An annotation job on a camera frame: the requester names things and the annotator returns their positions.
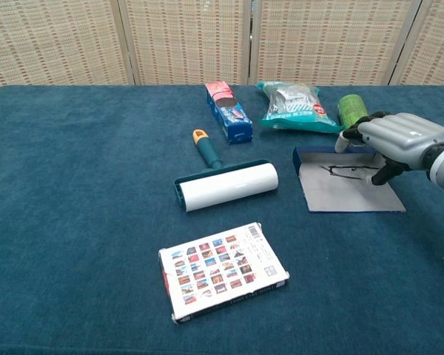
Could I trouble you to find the green drink can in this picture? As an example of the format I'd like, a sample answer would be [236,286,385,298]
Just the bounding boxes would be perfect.
[336,93,369,129]

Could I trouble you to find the teal plastic snack bag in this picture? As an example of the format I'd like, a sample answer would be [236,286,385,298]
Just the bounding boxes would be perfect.
[254,81,345,135]

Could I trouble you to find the woven bamboo folding screen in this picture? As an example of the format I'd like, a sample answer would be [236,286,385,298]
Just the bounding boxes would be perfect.
[0,0,444,93]

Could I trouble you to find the black-framed eyeglasses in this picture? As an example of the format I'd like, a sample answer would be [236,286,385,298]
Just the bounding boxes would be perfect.
[320,161,380,182]

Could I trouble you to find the pink and blue carton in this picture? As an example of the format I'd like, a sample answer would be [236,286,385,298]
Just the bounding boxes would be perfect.
[203,81,254,145]

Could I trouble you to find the dark blue glasses case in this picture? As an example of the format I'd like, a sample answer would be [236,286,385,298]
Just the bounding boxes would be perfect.
[292,145,407,214]

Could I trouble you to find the white postcard box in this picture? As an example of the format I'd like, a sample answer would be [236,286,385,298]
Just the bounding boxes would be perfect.
[158,221,291,325]

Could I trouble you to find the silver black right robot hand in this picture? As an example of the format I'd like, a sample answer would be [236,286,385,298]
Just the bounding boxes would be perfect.
[334,110,444,187]

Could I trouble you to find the teal blue tablecloth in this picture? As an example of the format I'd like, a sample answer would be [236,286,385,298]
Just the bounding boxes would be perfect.
[0,84,444,355]

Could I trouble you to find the green white lint roller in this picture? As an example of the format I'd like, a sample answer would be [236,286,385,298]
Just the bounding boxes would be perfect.
[173,129,280,213]

